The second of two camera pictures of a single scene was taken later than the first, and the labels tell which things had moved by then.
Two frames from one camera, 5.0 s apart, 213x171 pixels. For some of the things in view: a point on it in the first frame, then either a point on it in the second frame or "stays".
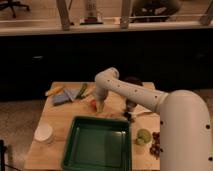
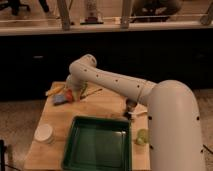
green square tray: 98,143 stays
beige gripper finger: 100,106 to 76,95
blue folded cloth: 68,94 stays
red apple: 93,104 to 69,95
